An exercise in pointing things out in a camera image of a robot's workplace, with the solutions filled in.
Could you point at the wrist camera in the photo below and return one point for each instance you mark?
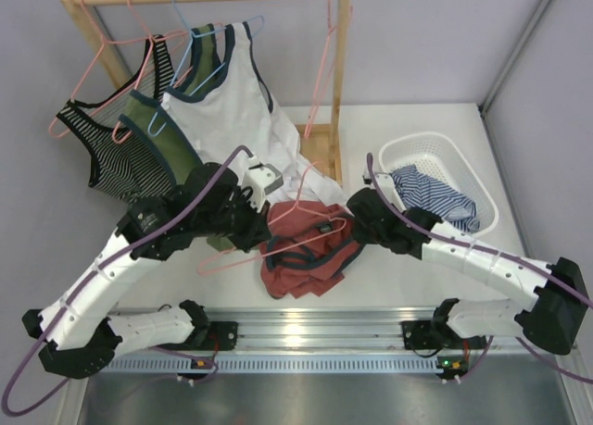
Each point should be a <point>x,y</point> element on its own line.
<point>262,180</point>
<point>384,182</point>

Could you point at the green tank top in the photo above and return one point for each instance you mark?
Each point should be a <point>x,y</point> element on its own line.
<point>180,152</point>

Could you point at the blue striped garment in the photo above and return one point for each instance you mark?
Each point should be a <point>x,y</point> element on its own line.
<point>416,189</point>

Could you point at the aluminium mounting rail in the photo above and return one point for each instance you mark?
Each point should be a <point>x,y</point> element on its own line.
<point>319,330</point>

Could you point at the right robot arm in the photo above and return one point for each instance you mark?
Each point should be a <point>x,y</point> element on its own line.
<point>543,303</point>

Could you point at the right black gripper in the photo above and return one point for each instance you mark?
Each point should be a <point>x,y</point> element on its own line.
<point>360,235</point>

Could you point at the red tank top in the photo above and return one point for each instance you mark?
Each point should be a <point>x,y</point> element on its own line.
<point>312,268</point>

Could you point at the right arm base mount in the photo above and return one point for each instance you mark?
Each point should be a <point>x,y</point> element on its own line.
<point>427,337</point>

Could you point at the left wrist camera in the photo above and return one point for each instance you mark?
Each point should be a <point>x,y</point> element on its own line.
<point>262,180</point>

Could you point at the slotted cable duct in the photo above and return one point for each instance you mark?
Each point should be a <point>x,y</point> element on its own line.
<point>286,364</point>

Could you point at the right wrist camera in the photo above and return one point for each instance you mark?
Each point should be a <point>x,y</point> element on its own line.
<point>384,182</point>

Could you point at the blue wire hanger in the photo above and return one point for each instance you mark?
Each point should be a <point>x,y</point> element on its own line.
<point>185,59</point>

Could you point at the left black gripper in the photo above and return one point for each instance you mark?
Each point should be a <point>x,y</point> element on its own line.
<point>253,226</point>

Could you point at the white plastic laundry basket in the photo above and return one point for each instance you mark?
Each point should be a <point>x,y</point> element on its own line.
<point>435,155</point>

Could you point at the pink hanger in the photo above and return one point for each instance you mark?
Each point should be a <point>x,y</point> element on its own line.
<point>332,62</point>
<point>143,59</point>
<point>107,53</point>
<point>203,268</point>

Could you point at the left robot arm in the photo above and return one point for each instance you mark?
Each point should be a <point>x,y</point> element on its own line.
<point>81,336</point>

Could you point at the black white striped tank top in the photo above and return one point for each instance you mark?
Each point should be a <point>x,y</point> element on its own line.
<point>124,163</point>

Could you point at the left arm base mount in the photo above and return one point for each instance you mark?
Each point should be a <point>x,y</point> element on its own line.
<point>220,334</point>

